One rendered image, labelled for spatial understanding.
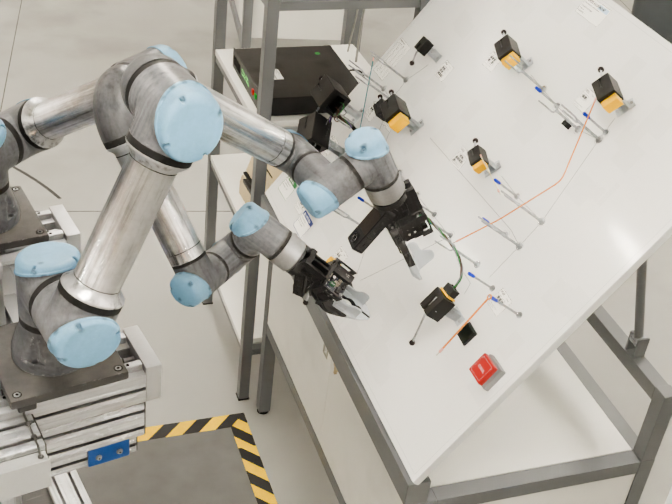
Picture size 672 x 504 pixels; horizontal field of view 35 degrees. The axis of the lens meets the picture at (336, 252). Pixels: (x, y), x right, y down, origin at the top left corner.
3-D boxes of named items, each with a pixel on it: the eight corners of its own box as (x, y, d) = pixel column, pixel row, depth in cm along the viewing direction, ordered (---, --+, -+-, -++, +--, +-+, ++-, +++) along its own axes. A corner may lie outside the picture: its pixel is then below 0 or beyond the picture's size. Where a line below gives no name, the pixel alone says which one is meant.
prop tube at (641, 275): (635, 350, 246) (639, 249, 227) (629, 343, 249) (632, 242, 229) (647, 346, 247) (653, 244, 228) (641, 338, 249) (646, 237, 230)
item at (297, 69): (259, 119, 311) (261, 98, 308) (230, 67, 338) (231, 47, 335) (364, 112, 322) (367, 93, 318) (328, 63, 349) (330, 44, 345)
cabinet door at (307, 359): (319, 443, 297) (333, 334, 274) (266, 323, 338) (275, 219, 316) (325, 442, 297) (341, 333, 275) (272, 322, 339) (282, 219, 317)
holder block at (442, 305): (431, 310, 235) (419, 303, 233) (448, 293, 233) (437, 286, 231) (437, 322, 232) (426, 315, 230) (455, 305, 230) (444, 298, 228)
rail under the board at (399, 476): (403, 506, 228) (408, 485, 224) (259, 212, 318) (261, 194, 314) (427, 502, 230) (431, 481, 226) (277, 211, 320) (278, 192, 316)
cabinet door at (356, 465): (386, 604, 254) (410, 490, 232) (317, 444, 296) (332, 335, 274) (396, 602, 255) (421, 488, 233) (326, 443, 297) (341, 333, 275)
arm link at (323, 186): (293, 200, 207) (338, 167, 209) (323, 229, 200) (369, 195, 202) (280, 173, 202) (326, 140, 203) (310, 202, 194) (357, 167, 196)
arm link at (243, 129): (87, 78, 181) (279, 174, 217) (112, 106, 174) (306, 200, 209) (123, 21, 179) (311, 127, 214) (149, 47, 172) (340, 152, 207)
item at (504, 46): (525, 37, 259) (503, 18, 254) (535, 67, 252) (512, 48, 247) (510, 49, 262) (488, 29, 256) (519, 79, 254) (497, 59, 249)
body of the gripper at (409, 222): (435, 235, 214) (417, 193, 206) (397, 254, 214) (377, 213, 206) (422, 213, 219) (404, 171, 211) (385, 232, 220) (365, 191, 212)
